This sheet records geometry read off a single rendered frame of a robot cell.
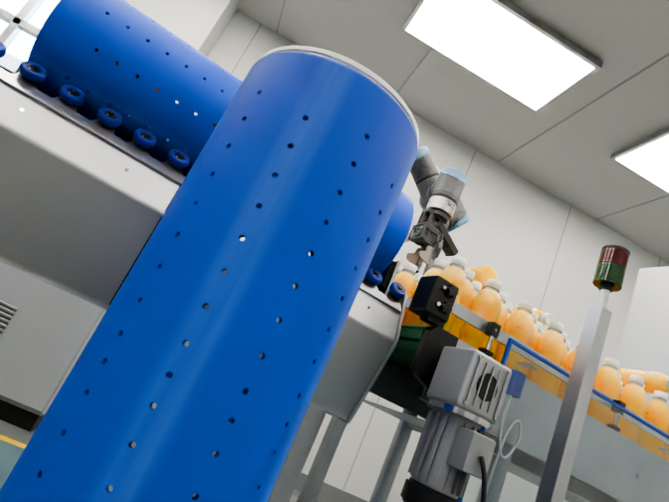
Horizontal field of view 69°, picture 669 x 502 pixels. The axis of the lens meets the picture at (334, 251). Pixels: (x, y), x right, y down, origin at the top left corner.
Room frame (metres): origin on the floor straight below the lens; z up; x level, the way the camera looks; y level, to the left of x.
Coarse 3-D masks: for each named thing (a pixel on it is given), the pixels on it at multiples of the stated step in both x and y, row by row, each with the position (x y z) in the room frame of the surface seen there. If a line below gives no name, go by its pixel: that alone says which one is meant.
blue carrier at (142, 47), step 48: (96, 0) 0.84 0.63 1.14; (48, 48) 0.84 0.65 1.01; (96, 48) 0.85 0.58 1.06; (144, 48) 0.87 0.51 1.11; (192, 48) 0.94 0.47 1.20; (96, 96) 0.90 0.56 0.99; (144, 96) 0.90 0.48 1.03; (192, 96) 0.91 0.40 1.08; (192, 144) 0.96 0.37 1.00; (384, 240) 1.11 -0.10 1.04
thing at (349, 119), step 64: (256, 64) 0.59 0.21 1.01; (320, 64) 0.53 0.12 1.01; (256, 128) 0.54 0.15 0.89; (320, 128) 0.53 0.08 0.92; (384, 128) 0.55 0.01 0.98; (192, 192) 0.57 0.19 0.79; (256, 192) 0.53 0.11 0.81; (320, 192) 0.54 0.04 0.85; (384, 192) 0.59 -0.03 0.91; (192, 256) 0.54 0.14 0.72; (256, 256) 0.53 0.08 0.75; (320, 256) 0.55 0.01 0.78; (128, 320) 0.56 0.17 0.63; (192, 320) 0.53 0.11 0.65; (256, 320) 0.54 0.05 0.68; (320, 320) 0.58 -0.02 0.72; (64, 384) 0.60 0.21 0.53; (128, 384) 0.54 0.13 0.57; (192, 384) 0.53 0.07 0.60; (256, 384) 0.55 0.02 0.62; (64, 448) 0.55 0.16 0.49; (128, 448) 0.53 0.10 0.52; (192, 448) 0.54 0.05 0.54; (256, 448) 0.57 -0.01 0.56
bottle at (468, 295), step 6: (468, 276) 1.23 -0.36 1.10; (468, 282) 1.22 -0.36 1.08; (468, 288) 1.21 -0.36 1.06; (468, 294) 1.21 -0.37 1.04; (462, 300) 1.21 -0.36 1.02; (468, 300) 1.21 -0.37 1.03; (468, 306) 1.21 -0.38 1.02; (456, 318) 1.21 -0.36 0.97; (456, 324) 1.21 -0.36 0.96; (462, 324) 1.22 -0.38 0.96; (450, 330) 1.21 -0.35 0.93; (456, 330) 1.21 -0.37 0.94; (456, 336) 1.21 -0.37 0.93
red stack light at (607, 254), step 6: (600, 252) 1.07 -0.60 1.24; (606, 252) 1.05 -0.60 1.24; (612, 252) 1.04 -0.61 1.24; (618, 252) 1.04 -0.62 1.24; (624, 252) 1.03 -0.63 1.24; (600, 258) 1.07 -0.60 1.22; (606, 258) 1.05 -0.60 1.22; (612, 258) 1.04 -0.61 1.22; (618, 258) 1.03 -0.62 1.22; (624, 258) 1.03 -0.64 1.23; (618, 264) 1.04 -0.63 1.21; (624, 264) 1.04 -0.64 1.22
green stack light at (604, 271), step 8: (600, 264) 1.06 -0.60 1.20; (608, 264) 1.04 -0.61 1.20; (616, 264) 1.03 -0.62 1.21; (600, 272) 1.05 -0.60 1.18; (608, 272) 1.04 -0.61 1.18; (616, 272) 1.03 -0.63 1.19; (624, 272) 1.04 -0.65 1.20; (592, 280) 1.08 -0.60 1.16; (600, 280) 1.05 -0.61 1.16; (608, 280) 1.04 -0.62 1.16; (616, 280) 1.03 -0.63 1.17; (616, 288) 1.05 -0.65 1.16
